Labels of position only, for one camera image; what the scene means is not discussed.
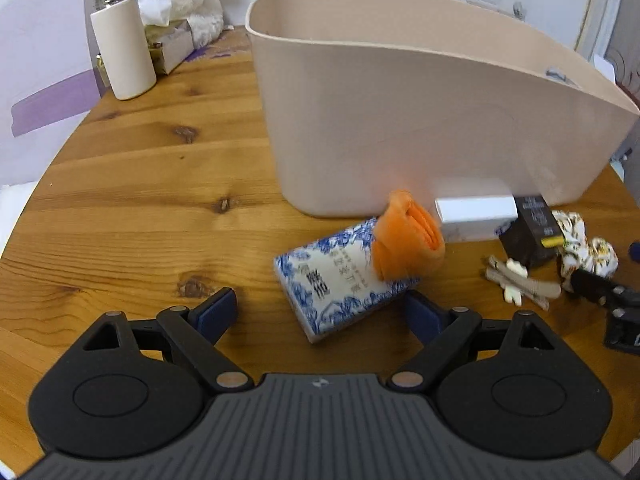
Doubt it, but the black small box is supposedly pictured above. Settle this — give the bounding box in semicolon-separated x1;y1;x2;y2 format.
499;195;564;270

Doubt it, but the floral fabric scrunchie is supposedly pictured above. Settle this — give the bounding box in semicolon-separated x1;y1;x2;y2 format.
552;210;620;286

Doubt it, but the orange cloth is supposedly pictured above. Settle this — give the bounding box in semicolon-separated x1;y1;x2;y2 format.
371;190;445;282

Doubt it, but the white purple headboard panel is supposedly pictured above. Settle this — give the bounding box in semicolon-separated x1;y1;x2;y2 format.
1;0;104;184

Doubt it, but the blue white porcelain pattern box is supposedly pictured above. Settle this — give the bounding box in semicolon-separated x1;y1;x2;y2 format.
273;218;418;344

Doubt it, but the white rectangular box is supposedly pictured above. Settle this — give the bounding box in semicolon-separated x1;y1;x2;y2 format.
434;195;518;243

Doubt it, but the beige plastic storage basket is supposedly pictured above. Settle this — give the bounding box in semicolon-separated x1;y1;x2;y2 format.
245;0;639;217

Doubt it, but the cream thermos bottle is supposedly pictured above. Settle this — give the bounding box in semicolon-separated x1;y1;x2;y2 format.
90;0;156;101

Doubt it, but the tissue box with tissue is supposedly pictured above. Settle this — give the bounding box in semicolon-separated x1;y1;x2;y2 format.
140;0;195;75

